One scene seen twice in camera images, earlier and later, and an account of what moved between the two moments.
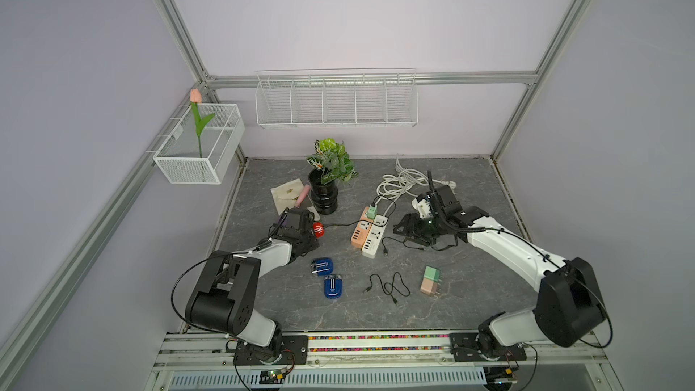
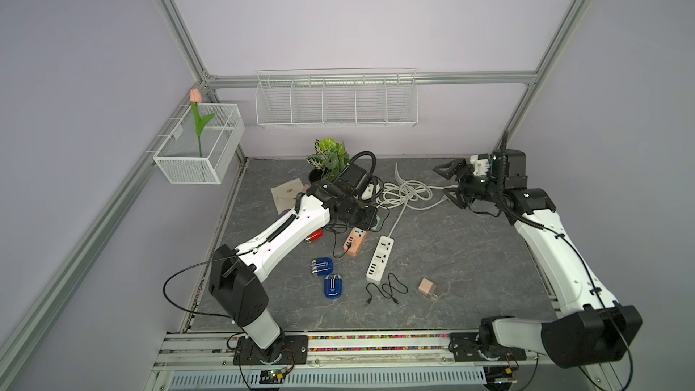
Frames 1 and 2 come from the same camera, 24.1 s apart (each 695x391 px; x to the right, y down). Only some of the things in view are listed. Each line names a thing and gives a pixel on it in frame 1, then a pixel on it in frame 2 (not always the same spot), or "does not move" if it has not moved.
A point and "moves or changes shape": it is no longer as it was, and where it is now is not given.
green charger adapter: (432, 273) → (378, 225)
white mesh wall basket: (178, 157) does not move
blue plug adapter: (322, 266) does not move
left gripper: (313, 243) → (366, 224)
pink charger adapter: (428, 286) does not move
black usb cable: (364, 219) moves or changes shape
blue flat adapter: (333, 286) does not move
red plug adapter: (318, 229) moves or changes shape
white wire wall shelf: (333, 98) does not move
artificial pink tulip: (195, 98) does not move
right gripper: (410, 226) → (461, 200)
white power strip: (375, 236) moves or changes shape
